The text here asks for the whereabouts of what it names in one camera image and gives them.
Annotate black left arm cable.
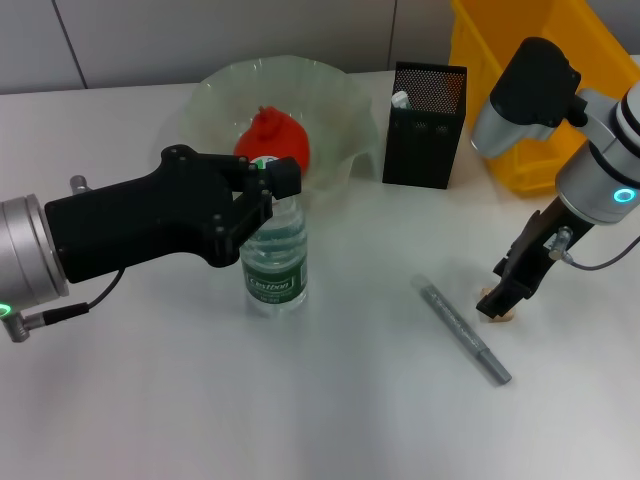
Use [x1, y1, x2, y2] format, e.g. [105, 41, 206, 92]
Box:
[24, 267, 126, 326]

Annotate clear water bottle green label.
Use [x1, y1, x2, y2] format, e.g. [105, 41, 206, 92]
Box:
[239, 155, 309, 319]

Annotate tan rectangular eraser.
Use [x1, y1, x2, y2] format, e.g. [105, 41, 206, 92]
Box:
[477, 287, 516, 325]

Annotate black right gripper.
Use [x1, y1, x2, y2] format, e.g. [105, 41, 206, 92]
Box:
[475, 199, 596, 321]

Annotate black mesh pen holder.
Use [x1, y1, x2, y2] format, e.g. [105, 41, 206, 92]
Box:
[382, 61, 469, 190]

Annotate grey glitter pen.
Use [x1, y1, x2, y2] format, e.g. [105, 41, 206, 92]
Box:
[409, 273, 513, 386]

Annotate green glass fruit bowl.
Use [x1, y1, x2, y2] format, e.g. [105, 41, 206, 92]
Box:
[182, 53, 379, 199]

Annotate grey right arm cable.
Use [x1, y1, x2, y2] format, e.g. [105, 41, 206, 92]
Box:
[547, 224, 640, 271]

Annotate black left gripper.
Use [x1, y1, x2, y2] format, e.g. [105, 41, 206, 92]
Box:
[43, 144, 304, 284]

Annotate yellow plastic storage bin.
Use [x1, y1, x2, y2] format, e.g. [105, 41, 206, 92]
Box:
[448, 0, 640, 197]

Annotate red tomato-shaped object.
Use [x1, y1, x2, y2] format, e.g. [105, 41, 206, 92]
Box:
[233, 104, 311, 179]

